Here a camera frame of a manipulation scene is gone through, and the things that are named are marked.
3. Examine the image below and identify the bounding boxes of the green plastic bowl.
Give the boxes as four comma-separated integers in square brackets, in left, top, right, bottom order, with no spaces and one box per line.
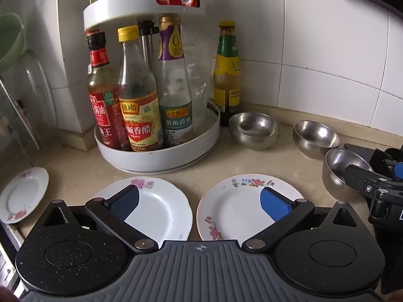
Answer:
[0,13,26,73]

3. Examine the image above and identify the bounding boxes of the purple-label sauce bottle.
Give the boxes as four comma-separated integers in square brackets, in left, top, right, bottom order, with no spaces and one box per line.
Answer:
[157,15,193,148]

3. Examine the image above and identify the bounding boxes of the yellow-cap vinegar bottle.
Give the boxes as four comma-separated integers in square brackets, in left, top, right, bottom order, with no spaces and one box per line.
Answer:
[117,25,164,152]

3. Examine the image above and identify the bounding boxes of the green-yellow label oil bottle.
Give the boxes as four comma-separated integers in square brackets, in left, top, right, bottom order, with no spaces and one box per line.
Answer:
[213,21,242,127]

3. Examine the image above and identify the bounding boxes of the white plate pink red flowers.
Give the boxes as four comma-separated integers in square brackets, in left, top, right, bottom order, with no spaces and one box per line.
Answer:
[0,167,49,224]

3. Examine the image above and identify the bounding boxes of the white two-tier rotating rack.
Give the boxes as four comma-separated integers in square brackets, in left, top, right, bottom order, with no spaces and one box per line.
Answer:
[83,0,221,174]

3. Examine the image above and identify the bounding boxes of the black-cap steel bottle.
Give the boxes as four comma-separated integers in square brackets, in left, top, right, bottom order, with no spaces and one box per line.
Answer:
[138,20,159,76]

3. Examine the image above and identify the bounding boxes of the clear glass lid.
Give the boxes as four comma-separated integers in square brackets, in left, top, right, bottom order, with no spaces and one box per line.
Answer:
[19,49,58,152]

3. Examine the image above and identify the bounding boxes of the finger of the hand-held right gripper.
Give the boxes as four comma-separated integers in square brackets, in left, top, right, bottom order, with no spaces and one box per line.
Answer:
[344,143,403,183]
[343,164,403,200]

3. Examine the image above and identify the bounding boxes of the red-cap soy sauce bottle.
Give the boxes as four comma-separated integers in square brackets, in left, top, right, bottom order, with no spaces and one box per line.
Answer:
[86,30,131,152]

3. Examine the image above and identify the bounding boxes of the clear plastic bag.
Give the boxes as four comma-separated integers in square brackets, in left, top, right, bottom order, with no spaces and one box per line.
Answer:
[181,31,211,133]

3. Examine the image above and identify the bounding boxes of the white plate multicolour flowers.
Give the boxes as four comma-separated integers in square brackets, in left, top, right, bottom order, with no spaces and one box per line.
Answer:
[197,173,304,241]

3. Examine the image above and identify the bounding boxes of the white plate pink flower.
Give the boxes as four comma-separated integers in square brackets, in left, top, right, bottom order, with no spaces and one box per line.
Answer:
[93,177,193,249]

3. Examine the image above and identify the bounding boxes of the stainless steel bowl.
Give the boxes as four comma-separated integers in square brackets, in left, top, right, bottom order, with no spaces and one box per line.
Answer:
[237,118,280,136]
[293,120,341,160]
[229,112,282,150]
[322,148,375,196]

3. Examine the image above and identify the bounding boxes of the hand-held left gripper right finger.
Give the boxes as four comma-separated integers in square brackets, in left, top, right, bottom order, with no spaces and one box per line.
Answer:
[242,187,359,254]

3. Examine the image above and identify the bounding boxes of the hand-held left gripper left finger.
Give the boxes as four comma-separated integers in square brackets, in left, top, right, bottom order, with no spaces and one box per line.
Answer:
[42,184,158,254]

